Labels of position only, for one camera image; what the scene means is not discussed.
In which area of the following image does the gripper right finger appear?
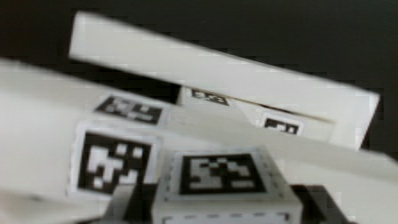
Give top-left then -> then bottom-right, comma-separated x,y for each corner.
292,185 -> 356,224

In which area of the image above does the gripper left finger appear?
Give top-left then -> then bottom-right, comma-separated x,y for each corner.
97,183 -> 162,224

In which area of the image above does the white tagged cube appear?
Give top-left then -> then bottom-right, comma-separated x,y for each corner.
152,147 -> 303,224

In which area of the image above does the white chair back part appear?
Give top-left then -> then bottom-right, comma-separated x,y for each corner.
0,59 -> 398,224

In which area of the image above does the white chair leg with tag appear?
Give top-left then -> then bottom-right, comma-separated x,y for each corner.
241,104 -> 335,141

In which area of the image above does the white chair leg front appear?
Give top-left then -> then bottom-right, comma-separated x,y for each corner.
178,87 -> 244,117

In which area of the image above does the white frame wall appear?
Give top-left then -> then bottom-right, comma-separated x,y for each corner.
70,11 -> 381,148

